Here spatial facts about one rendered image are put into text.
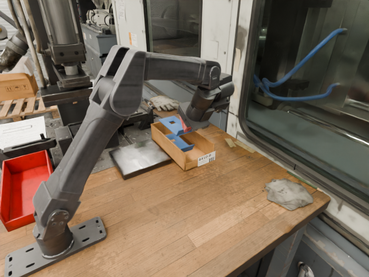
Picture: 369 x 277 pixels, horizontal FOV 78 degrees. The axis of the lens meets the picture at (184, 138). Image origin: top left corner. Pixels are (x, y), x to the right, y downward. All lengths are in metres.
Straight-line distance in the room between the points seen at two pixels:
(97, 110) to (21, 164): 0.49
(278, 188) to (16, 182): 0.79
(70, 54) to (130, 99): 0.37
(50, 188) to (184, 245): 0.31
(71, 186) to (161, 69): 0.30
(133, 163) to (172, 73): 0.37
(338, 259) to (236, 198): 0.39
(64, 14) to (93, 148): 0.44
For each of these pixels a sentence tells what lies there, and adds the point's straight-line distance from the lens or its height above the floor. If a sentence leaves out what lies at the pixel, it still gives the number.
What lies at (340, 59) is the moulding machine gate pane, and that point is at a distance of 0.72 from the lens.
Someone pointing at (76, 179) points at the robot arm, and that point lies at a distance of 0.50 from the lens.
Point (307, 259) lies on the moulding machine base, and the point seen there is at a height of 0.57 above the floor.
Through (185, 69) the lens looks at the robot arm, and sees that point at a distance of 0.55.
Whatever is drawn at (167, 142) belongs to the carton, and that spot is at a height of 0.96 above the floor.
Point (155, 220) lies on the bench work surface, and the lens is 0.62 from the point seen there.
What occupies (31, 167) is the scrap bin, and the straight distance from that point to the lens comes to 0.91.
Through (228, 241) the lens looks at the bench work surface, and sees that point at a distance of 0.59.
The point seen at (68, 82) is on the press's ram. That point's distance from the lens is 0.79.
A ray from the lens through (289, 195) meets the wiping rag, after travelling 0.71.
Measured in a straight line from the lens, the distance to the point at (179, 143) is 0.89.
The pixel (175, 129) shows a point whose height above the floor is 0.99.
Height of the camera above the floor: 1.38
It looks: 31 degrees down
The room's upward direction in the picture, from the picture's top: straight up
